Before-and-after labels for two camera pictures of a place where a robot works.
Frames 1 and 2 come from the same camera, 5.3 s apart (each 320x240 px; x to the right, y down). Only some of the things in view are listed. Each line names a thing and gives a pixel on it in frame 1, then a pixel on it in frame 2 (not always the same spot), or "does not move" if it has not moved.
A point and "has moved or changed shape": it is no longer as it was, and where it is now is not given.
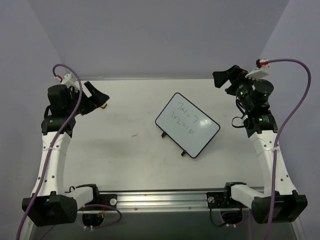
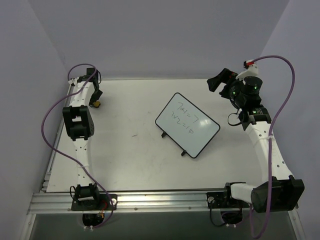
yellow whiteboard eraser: [103, 106] has moved or changed shape
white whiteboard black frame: [189, 126] does not move
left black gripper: [83, 101] -> [95, 95]
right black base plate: [220, 200] does not move
